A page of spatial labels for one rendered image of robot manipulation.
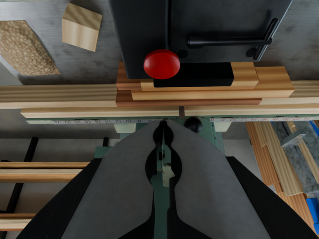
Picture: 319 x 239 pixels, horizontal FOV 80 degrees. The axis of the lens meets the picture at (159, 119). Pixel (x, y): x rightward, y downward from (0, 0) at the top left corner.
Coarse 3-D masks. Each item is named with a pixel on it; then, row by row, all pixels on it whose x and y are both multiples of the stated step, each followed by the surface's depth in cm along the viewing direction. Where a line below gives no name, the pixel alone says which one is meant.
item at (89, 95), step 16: (304, 80) 35; (0, 96) 35; (16, 96) 35; (32, 96) 35; (48, 96) 35; (64, 96) 35; (80, 96) 35; (96, 96) 34; (112, 96) 34; (304, 96) 33
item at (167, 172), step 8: (176, 120) 27; (184, 120) 27; (208, 120) 27; (208, 128) 26; (208, 136) 26; (160, 152) 26; (168, 152) 25; (160, 160) 26; (168, 160) 24; (168, 168) 25; (168, 176) 29; (168, 184) 34
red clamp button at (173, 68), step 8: (152, 56) 15; (160, 56) 15; (168, 56) 15; (176, 56) 15; (144, 64) 16; (152, 64) 15; (160, 64) 15; (168, 64) 15; (176, 64) 15; (152, 72) 16; (160, 72) 16; (168, 72) 16; (176, 72) 16
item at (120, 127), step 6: (114, 126) 72; (120, 126) 72; (126, 126) 72; (132, 126) 72; (216, 126) 72; (222, 126) 72; (228, 126) 72; (120, 132) 77; (126, 132) 77; (132, 132) 77
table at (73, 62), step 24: (0, 0) 23; (24, 0) 23; (48, 0) 23; (72, 0) 23; (96, 0) 23; (312, 0) 23; (48, 24) 26; (288, 24) 26; (312, 24) 26; (48, 48) 29; (72, 48) 29; (96, 48) 29; (288, 48) 29; (312, 48) 29; (72, 72) 33; (96, 72) 33; (288, 72) 34; (312, 72) 34
